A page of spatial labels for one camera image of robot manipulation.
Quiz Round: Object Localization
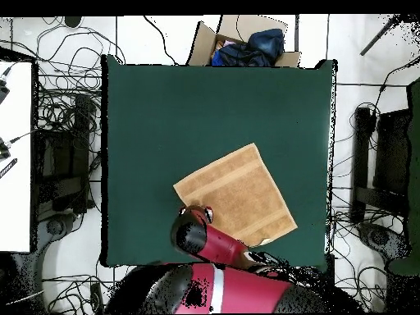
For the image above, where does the orange terry towel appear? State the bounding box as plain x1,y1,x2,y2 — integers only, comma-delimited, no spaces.
172,142,299,248

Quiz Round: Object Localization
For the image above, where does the dark green table cloth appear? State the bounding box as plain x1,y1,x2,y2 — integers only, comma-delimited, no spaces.
100,53,338,272

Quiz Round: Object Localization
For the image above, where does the long black power brick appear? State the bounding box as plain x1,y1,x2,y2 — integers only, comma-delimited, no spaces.
89,282,105,315

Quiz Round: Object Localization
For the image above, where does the grey chair base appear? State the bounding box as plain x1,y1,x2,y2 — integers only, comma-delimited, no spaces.
35,212,83,245
356,221,412,262

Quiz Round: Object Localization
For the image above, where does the cardboard box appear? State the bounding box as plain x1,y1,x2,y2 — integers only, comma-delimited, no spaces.
185,14,302,68

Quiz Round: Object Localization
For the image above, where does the blue clothes pile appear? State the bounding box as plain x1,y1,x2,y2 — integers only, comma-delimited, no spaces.
211,28,285,67

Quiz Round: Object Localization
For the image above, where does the white table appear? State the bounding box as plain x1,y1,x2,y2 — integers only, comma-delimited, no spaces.
0,60,34,253

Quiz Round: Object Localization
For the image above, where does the small green table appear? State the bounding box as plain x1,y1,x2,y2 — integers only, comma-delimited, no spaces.
386,78,420,276

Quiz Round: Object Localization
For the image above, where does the dark oval object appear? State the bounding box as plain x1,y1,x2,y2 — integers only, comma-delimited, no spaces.
63,16,83,30

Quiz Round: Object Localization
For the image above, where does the grey metal rod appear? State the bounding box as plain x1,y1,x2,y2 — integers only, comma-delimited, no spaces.
358,14,420,57

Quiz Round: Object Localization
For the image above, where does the black metal frame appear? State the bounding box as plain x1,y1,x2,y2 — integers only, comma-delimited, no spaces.
349,106,411,226
32,94,99,216

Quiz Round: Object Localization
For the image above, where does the tangle of black cables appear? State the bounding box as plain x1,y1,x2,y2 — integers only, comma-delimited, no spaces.
334,265,388,313
32,16,127,139

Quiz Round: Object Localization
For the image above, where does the black connector with cable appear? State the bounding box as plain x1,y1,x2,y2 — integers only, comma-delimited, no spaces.
0,129,37,162

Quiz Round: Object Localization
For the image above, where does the black device with cable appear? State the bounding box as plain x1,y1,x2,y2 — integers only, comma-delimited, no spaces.
0,62,17,105

